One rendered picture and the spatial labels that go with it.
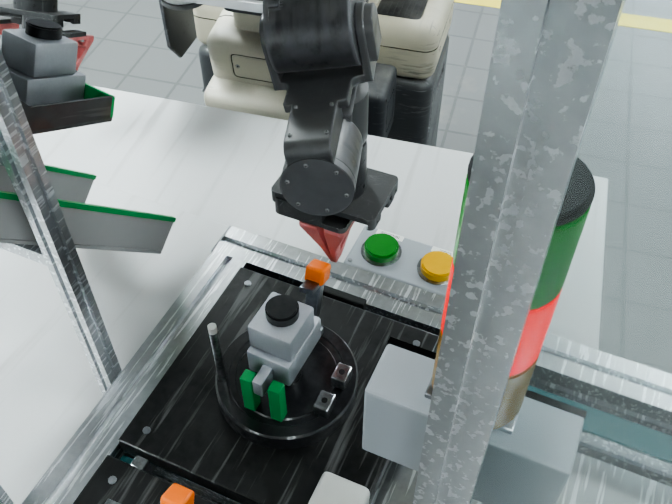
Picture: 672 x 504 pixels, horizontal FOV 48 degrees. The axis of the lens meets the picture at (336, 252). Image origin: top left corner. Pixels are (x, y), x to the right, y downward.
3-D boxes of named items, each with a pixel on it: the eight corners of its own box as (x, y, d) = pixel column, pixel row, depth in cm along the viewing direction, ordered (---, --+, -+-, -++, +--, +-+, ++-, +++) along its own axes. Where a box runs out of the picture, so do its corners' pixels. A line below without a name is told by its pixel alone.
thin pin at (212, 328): (220, 373, 73) (210, 320, 67) (228, 376, 73) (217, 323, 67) (216, 380, 73) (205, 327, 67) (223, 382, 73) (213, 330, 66)
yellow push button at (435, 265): (426, 257, 89) (427, 245, 87) (458, 267, 88) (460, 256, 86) (414, 280, 86) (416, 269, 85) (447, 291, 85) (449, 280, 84)
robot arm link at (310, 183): (374, -9, 56) (265, 4, 58) (357, 78, 48) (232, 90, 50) (396, 121, 65) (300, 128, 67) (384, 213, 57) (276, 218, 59)
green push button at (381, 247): (371, 239, 91) (372, 228, 89) (402, 249, 90) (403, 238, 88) (358, 262, 88) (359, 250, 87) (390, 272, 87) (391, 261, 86)
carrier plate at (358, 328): (242, 277, 87) (240, 265, 85) (438, 346, 80) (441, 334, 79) (121, 450, 72) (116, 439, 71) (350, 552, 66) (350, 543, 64)
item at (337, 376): (338, 369, 74) (338, 361, 73) (352, 375, 73) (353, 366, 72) (330, 385, 72) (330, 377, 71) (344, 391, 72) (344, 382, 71)
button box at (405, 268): (363, 256, 96) (365, 222, 91) (525, 309, 90) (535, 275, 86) (341, 295, 92) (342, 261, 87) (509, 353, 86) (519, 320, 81)
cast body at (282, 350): (281, 320, 73) (277, 273, 68) (321, 336, 72) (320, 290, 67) (237, 386, 68) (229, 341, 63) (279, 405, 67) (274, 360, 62)
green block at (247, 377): (250, 397, 72) (245, 368, 68) (261, 401, 71) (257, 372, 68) (244, 407, 71) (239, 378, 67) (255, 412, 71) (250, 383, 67)
